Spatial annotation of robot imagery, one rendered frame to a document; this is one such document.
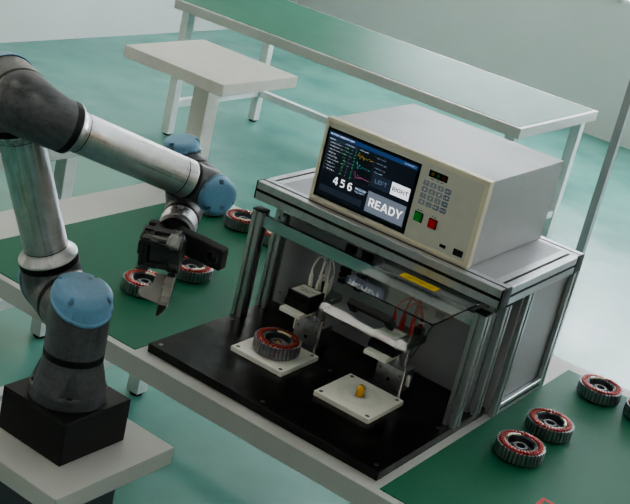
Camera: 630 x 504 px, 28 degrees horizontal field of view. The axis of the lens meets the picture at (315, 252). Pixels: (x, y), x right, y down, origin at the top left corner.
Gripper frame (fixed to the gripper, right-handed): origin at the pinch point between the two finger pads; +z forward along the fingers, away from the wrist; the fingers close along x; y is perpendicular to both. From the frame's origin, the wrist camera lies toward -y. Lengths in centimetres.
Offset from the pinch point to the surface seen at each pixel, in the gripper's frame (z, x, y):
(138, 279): -76, -46, 16
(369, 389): -42, -42, -44
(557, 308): -72, -28, -86
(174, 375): -34, -43, -1
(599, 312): -320, -159, -163
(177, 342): -46, -42, 1
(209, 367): -37, -42, -8
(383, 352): -43, -32, -45
